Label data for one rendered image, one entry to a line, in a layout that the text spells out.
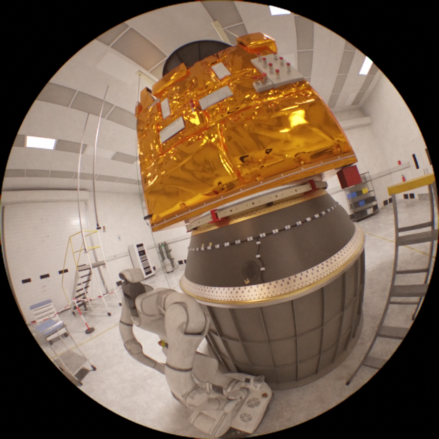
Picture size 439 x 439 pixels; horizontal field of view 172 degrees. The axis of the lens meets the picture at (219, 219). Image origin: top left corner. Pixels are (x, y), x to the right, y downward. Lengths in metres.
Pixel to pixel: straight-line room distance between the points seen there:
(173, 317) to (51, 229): 7.54
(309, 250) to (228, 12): 4.03
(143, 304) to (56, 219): 7.55
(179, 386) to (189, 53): 3.11
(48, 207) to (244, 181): 7.89
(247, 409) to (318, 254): 1.20
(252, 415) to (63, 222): 8.04
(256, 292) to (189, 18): 4.09
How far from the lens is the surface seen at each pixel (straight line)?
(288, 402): 1.68
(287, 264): 0.86
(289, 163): 1.04
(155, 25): 3.68
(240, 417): 1.40
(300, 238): 0.92
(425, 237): 1.10
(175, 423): 1.88
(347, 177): 1.20
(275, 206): 0.98
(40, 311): 4.60
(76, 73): 4.14
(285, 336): 1.08
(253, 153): 1.06
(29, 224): 7.91
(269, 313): 0.92
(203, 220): 1.11
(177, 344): 0.42
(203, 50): 2.68
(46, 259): 7.60
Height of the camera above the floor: 1.62
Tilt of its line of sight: 3 degrees up
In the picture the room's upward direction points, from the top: 17 degrees counter-clockwise
